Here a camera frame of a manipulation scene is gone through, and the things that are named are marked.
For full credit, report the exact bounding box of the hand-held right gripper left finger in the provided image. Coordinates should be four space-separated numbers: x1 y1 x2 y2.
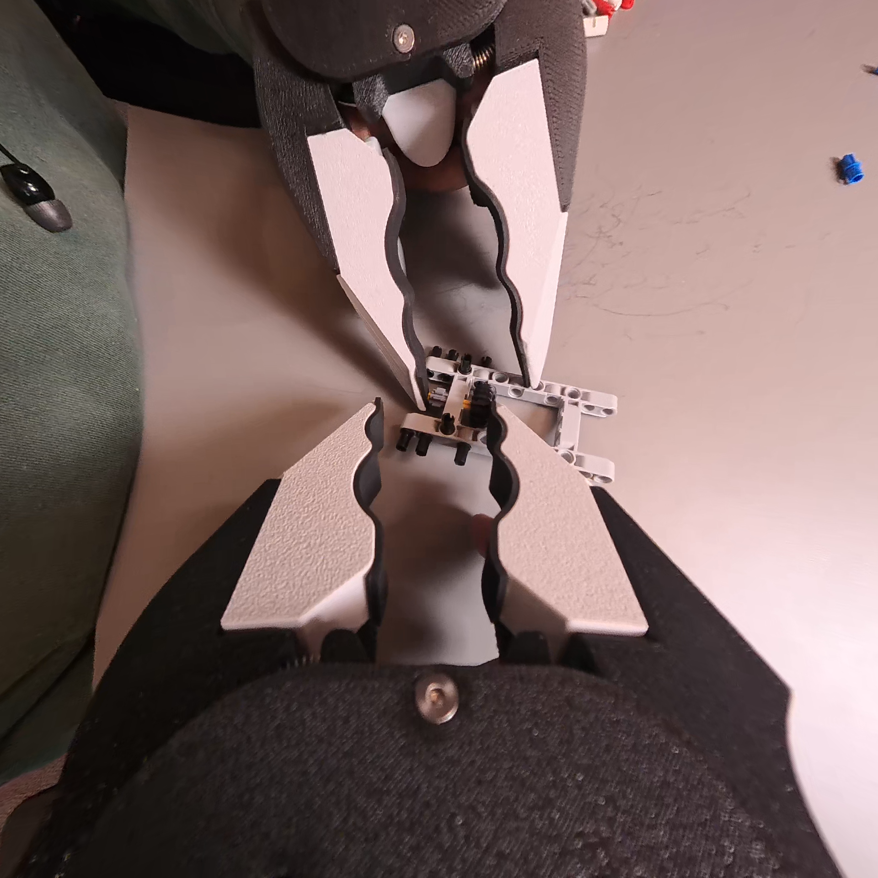
219 401 391 651

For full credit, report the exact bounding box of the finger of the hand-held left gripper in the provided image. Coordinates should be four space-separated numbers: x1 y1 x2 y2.
381 58 570 384
306 128 441 412

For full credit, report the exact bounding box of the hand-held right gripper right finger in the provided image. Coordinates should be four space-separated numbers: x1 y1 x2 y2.
483 403 650 642

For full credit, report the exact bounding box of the grey lego frame assembly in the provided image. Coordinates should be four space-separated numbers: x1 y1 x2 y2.
398 346 618 488

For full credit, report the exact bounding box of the person's left hand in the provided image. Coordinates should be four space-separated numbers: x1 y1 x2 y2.
403 140 470 193

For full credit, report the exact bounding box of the person's green shirt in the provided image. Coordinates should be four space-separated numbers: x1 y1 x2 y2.
0 0 148 783

